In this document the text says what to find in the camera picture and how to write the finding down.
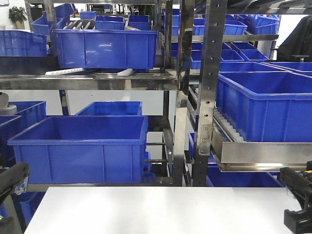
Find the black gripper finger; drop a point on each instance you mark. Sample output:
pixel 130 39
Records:
pixel 300 186
pixel 13 180
pixel 298 222

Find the stainless steel shelving rack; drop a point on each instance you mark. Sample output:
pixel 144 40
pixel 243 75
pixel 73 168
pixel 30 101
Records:
pixel 191 131

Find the large blue bin lower left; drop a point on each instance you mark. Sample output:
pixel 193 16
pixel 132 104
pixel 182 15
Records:
pixel 83 149

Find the large blue bin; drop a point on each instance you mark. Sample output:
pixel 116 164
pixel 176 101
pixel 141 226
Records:
pixel 83 149
pixel 267 106

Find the large blue bin right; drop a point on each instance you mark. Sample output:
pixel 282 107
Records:
pixel 267 106

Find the blue bin behind lower left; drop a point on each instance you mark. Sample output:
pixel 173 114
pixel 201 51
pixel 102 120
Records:
pixel 112 108

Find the blue crate far left top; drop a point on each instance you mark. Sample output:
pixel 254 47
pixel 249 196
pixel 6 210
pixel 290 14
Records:
pixel 22 44

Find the blue bin upper shelf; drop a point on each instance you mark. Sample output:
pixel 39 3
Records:
pixel 107 49

